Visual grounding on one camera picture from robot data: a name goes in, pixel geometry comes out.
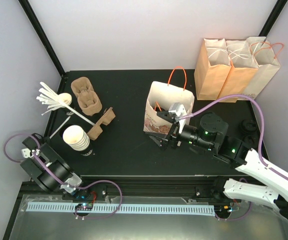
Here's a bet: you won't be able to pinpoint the light blue cable duct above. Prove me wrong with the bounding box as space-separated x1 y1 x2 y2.
26 202 215 217

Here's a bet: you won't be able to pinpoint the right black frame post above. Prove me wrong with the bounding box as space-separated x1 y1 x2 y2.
258 0 288 37

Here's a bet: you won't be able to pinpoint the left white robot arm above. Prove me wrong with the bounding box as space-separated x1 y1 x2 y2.
20 133 92 200

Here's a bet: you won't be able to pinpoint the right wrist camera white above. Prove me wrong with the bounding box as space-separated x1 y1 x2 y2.
168 102 188 134

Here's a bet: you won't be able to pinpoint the back-left pulp cup carrier stack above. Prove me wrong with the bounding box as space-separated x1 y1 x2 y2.
71 76 103 116

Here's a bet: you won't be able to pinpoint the white bag orange handles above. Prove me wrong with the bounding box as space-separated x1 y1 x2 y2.
242 36 284 99

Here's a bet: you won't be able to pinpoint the left orange paper bag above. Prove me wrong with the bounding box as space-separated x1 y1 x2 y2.
194 38 231 101

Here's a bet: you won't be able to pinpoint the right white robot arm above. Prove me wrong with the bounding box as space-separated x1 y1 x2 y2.
149 111 288 219

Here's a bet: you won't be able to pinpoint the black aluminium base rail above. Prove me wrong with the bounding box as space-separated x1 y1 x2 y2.
18 176 242 205

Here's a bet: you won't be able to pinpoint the left black frame post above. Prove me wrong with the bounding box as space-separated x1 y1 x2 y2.
18 0 66 76

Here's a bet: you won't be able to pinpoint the black coffee lid back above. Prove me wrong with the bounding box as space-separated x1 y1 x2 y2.
240 119 258 133

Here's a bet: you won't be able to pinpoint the printed Cream Bear paper bag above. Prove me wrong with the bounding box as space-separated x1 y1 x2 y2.
143 70 195 135

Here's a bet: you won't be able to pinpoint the orange paper bag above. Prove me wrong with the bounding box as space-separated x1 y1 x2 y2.
217 40 259 99
194 38 231 101

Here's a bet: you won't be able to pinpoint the black coffee lid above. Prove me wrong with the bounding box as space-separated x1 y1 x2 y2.
240 119 258 133
242 134 257 147

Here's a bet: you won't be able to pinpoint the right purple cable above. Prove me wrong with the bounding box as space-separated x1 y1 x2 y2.
178 94 288 190

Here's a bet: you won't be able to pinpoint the stack of white paper cups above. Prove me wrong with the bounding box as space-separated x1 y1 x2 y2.
62 125 90 152

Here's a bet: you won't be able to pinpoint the middle orange paper bag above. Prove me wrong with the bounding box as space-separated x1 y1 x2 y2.
217 40 259 99

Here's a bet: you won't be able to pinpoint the black paper cup stack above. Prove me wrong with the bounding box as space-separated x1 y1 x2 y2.
80 142 93 157

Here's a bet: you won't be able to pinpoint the black frame post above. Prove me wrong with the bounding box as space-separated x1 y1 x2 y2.
258 0 288 37
18 0 66 76

